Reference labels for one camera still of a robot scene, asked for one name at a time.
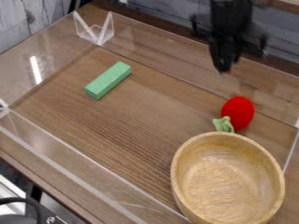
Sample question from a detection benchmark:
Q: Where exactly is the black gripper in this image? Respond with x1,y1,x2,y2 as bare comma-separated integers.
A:
190,0,268,73

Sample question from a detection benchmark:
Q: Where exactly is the red plush radish toy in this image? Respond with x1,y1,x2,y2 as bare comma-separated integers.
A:
212,96,255,133

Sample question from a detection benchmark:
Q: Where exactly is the green rectangular block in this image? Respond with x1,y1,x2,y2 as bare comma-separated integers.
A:
84,61,131,100

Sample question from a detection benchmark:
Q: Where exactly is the wooden bowl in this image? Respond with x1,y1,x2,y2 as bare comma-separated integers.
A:
171,132,286,224

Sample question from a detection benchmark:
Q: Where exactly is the black metal clamp base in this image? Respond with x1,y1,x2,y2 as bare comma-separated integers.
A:
24,203,81,224

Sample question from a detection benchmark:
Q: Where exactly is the clear acrylic enclosure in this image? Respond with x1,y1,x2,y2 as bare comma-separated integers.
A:
0,7,299,224

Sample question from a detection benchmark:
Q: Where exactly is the black cable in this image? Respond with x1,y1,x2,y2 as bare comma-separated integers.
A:
0,196,40,224

